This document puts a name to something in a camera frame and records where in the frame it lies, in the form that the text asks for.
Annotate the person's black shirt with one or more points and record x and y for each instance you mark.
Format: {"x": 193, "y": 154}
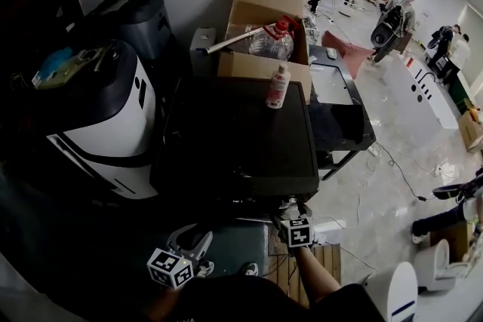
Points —
{"x": 245, "y": 298}

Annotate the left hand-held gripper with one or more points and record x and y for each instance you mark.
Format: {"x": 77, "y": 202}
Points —
{"x": 170, "y": 267}

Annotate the small cardboard box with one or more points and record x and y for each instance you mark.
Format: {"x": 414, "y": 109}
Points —
{"x": 471, "y": 132}

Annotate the red cloth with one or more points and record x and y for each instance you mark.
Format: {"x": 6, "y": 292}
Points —
{"x": 354, "y": 56}

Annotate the pink spray bottle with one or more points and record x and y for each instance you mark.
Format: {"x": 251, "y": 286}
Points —
{"x": 277, "y": 90}

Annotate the dark green tub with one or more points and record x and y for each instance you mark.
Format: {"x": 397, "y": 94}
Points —
{"x": 458, "y": 90}

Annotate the brown cardboard box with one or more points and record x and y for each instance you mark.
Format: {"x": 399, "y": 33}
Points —
{"x": 449, "y": 237}

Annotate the person's left shoe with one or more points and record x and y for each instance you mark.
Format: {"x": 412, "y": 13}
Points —
{"x": 205, "y": 268}

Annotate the dark grey robot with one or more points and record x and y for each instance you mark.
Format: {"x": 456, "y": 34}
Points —
{"x": 143, "y": 22}

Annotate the person's right forearm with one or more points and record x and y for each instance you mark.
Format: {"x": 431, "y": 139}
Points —
{"x": 313, "y": 267}

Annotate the clear water jug red cap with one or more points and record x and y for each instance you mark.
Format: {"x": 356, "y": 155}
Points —
{"x": 271, "y": 43}

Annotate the metal tube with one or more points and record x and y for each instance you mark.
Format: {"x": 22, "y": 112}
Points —
{"x": 226, "y": 44}

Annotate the grey metal box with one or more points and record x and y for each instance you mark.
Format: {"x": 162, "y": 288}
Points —
{"x": 202, "y": 56}

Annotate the black metal table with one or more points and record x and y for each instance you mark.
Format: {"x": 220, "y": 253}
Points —
{"x": 339, "y": 124}

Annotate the person's left forearm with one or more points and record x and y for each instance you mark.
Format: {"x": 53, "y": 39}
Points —
{"x": 162, "y": 301}

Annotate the black washing machine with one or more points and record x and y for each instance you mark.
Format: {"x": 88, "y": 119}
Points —
{"x": 234, "y": 132}

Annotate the person's shoe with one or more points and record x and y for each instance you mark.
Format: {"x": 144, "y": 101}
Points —
{"x": 250, "y": 268}
{"x": 205, "y": 268}

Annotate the round white toilet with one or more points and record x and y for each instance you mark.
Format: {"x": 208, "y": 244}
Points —
{"x": 396, "y": 290}

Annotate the white power strip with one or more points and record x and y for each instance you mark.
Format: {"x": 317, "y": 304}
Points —
{"x": 373, "y": 151}

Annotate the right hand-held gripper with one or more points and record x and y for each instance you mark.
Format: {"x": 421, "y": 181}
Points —
{"x": 300, "y": 232}

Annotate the blue glove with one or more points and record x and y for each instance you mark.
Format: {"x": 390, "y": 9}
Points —
{"x": 56, "y": 62}

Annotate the white and black robot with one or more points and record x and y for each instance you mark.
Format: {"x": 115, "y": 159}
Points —
{"x": 113, "y": 124}

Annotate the person's right shoe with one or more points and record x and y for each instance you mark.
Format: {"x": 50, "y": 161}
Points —
{"x": 250, "y": 268}

